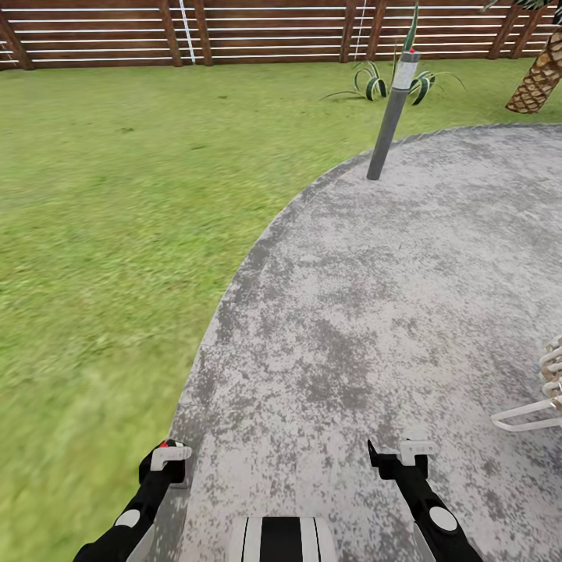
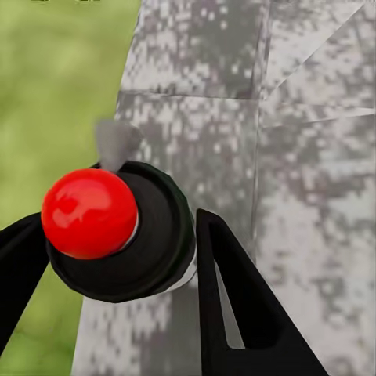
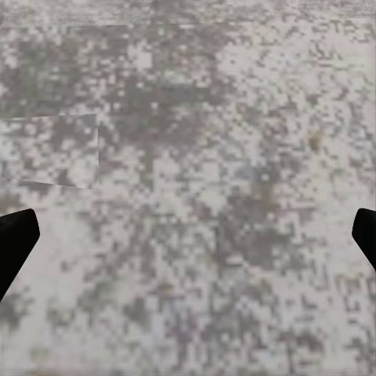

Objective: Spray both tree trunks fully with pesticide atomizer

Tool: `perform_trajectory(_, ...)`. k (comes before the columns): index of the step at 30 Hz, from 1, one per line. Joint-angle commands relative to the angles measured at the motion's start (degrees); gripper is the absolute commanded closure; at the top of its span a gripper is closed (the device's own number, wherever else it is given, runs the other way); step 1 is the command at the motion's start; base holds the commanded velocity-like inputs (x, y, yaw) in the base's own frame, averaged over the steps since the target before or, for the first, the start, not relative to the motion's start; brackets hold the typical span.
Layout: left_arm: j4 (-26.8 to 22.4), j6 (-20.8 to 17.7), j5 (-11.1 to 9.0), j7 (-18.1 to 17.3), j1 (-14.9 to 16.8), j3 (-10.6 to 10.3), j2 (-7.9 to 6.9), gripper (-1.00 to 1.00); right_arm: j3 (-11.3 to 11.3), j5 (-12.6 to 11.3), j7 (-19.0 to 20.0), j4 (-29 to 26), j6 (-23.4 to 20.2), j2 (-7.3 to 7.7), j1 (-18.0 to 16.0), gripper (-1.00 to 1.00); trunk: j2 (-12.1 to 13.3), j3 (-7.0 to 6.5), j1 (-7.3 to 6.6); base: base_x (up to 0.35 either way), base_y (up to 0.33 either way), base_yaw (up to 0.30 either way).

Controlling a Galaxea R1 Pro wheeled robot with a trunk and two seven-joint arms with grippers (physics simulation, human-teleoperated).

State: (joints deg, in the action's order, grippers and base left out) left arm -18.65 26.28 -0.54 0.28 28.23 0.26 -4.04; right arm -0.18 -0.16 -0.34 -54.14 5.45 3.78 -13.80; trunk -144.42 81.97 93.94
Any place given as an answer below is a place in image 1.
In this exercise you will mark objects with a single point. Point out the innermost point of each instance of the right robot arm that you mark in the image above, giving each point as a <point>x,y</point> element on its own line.
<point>437,532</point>

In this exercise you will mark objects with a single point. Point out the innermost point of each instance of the robot trunk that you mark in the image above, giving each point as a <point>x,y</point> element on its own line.
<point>281,540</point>

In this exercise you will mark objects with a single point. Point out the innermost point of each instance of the garden chair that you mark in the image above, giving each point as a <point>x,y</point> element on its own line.
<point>551,375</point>

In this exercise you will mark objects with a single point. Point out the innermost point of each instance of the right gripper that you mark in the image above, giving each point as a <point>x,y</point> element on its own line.
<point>391,469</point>

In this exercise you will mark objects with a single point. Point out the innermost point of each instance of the bush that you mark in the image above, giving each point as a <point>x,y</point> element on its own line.
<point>546,71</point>
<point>423,82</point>

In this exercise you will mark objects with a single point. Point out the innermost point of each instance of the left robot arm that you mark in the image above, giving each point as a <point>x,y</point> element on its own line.
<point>132,535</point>

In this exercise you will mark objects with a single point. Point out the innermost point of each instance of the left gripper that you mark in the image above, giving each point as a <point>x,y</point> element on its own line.
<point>173,472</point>

